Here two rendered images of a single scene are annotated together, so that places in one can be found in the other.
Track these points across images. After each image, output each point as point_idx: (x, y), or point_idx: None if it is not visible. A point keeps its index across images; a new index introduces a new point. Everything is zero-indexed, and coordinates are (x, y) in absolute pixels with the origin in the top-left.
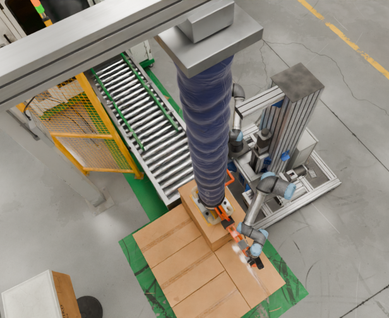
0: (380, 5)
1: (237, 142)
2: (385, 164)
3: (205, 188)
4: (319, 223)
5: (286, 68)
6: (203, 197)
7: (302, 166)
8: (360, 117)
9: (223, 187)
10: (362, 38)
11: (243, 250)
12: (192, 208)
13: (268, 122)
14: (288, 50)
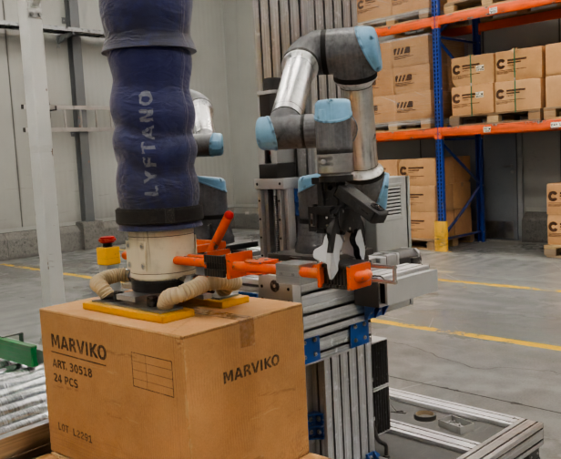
0: (443, 299)
1: (215, 198)
2: None
3: (139, 42)
4: None
5: None
6: (133, 170)
7: (402, 248)
8: (508, 384)
9: (191, 105)
10: (436, 321)
11: (304, 267)
12: (97, 316)
13: (274, 65)
14: None
